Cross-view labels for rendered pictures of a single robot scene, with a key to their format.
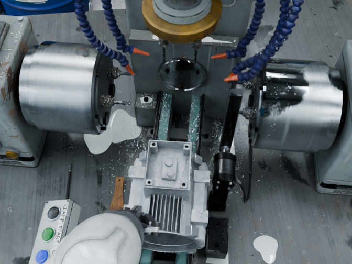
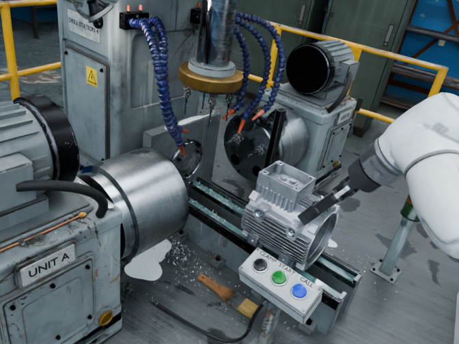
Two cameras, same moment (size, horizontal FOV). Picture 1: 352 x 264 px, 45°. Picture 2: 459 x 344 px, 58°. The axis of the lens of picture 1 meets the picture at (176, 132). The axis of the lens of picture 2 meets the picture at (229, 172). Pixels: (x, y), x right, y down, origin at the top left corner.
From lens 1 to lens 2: 97 cm
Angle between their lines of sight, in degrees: 49
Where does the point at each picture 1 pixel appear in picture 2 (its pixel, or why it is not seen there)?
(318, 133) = (304, 137)
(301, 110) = (291, 125)
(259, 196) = not seen: hidden behind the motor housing
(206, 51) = (203, 126)
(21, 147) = (115, 297)
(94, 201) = (205, 306)
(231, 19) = (190, 107)
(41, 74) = (130, 179)
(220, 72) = (209, 145)
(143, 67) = not seen: hidden behind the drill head
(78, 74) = (158, 164)
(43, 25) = not seen: outside the picture
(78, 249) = (449, 96)
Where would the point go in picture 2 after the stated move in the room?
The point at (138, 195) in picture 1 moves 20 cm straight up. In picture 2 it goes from (283, 218) to (300, 149)
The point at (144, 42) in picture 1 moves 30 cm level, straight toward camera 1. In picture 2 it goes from (164, 134) to (256, 170)
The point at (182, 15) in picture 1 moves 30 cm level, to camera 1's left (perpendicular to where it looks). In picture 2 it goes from (229, 68) to (151, 91)
